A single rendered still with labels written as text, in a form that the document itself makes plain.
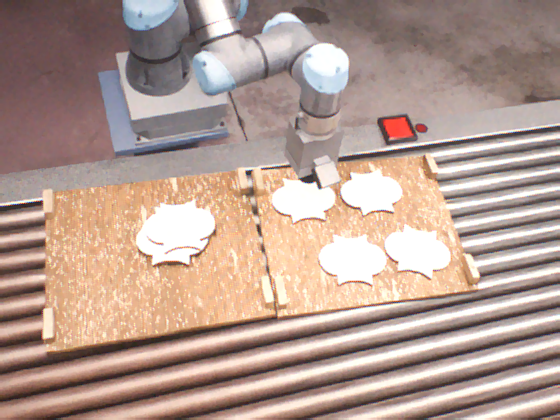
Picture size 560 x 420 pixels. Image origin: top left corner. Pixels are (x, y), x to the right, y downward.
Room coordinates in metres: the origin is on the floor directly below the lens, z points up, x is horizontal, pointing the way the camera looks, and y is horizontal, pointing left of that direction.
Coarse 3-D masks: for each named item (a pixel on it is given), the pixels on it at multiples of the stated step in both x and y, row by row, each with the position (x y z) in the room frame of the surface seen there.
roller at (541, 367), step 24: (552, 360) 0.59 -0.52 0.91; (456, 384) 0.51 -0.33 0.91; (480, 384) 0.51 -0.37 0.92; (504, 384) 0.52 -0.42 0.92; (528, 384) 0.53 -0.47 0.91; (360, 408) 0.43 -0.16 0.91; (384, 408) 0.43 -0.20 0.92; (408, 408) 0.44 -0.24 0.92; (432, 408) 0.45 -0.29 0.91; (456, 408) 0.47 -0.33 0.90
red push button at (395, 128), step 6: (390, 120) 1.13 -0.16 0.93; (396, 120) 1.13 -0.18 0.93; (402, 120) 1.13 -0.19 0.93; (384, 126) 1.11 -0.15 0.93; (390, 126) 1.11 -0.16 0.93; (396, 126) 1.11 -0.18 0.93; (402, 126) 1.11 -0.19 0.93; (408, 126) 1.12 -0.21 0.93; (390, 132) 1.09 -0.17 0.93; (396, 132) 1.09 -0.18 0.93; (402, 132) 1.10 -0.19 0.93; (408, 132) 1.10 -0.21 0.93
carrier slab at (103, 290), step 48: (96, 192) 0.77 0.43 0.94; (144, 192) 0.79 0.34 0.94; (192, 192) 0.81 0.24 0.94; (48, 240) 0.64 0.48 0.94; (96, 240) 0.66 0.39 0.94; (240, 240) 0.72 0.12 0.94; (48, 288) 0.54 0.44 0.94; (96, 288) 0.56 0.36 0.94; (144, 288) 0.57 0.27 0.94; (192, 288) 0.59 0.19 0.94; (240, 288) 0.61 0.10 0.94; (96, 336) 0.46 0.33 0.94; (144, 336) 0.48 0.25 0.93
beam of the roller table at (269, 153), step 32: (352, 128) 1.09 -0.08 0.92; (448, 128) 1.15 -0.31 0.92; (480, 128) 1.17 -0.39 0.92; (512, 128) 1.19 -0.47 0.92; (544, 128) 1.21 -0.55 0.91; (128, 160) 0.88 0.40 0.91; (160, 160) 0.90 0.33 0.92; (192, 160) 0.91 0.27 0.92; (224, 160) 0.93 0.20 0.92; (256, 160) 0.94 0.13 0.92; (0, 192) 0.74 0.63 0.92; (32, 192) 0.75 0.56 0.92
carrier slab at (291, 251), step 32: (384, 160) 0.99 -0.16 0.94; (416, 160) 1.01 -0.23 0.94; (416, 192) 0.92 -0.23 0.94; (288, 224) 0.77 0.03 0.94; (320, 224) 0.79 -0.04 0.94; (352, 224) 0.80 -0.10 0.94; (384, 224) 0.82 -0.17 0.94; (416, 224) 0.83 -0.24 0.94; (448, 224) 0.85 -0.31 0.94; (288, 256) 0.70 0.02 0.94; (288, 288) 0.63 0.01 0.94; (320, 288) 0.64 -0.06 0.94; (352, 288) 0.65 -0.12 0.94; (384, 288) 0.66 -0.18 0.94; (416, 288) 0.68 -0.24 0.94; (448, 288) 0.69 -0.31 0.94
